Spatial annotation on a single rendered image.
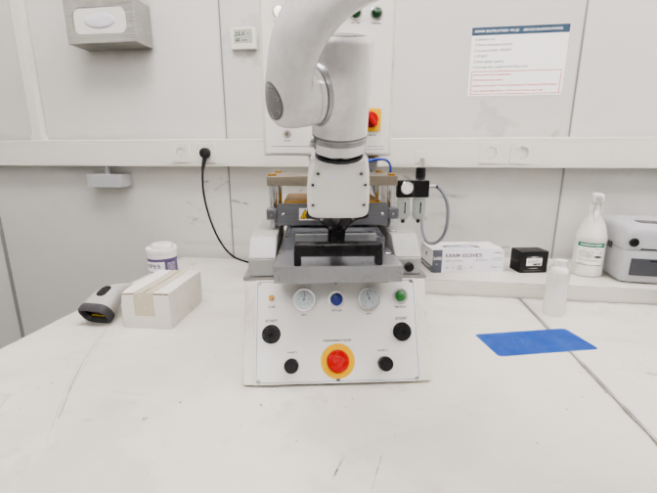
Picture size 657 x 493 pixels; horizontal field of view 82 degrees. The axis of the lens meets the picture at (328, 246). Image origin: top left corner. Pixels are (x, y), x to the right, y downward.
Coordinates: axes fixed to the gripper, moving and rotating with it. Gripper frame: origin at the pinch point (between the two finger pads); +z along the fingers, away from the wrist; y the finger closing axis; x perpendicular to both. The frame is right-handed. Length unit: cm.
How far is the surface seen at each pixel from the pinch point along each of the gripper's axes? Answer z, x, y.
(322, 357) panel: 18.6, -11.3, -2.8
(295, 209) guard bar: 0.8, 11.8, -7.6
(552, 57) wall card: -21, 75, 74
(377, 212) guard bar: 1.5, 11.6, 9.4
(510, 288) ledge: 33, 25, 53
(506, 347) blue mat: 26.4, -3.3, 37.2
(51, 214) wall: 43, 90, -115
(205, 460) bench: 16.9, -29.7, -19.1
